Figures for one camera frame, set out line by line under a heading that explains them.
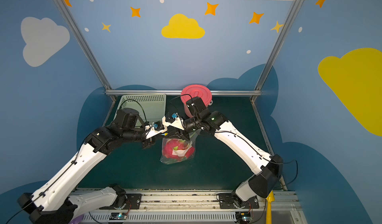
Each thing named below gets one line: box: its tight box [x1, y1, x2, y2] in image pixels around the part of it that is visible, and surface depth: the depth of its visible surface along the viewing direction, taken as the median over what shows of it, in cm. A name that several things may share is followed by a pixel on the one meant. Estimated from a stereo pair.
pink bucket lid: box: [180, 84, 213, 107], surface depth 103 cm
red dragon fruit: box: [163, 138, 195, 160], surface depth 76 cm
